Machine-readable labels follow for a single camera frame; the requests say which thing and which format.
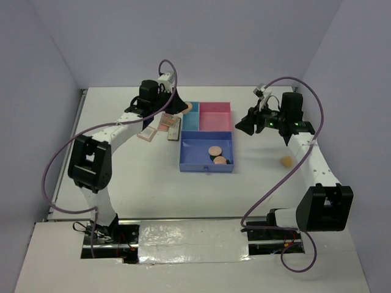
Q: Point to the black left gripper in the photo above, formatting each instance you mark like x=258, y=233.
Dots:
x=177, y=105

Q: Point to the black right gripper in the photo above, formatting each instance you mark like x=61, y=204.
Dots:
x=254, y=117

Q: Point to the pink blush palette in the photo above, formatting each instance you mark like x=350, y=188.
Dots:
x=163, y=127

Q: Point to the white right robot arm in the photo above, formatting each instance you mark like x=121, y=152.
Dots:
x=327, y=202

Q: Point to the silver tape covered panel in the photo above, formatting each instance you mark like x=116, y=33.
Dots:
x=191, y=241

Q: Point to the three-colour compartment organizer tray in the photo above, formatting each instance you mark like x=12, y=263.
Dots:
x=207, y=124

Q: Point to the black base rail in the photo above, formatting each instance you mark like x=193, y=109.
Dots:
x=260, y=242

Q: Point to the yellow teardrop makeup sponge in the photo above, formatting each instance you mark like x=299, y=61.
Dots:
x=287, y=161

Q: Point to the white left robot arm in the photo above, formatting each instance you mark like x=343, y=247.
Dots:
x=90, y=165

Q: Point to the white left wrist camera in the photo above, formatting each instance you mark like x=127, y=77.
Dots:
x=166, y=82

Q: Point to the pink round powder puff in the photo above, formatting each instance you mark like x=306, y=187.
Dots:
x=215, y=151

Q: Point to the patterned eyeshadow palette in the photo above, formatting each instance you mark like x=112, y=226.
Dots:
x=169, y=120

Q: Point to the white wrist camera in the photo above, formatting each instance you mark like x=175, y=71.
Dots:
x=166, y=82
x=262, y=94

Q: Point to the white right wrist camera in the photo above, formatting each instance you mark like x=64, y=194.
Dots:
x=262, y=94

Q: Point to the orange square blush palette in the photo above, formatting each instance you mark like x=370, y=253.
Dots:
x=147, y=134

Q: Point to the aluminium table edge rail left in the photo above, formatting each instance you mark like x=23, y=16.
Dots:
x=66, y=147

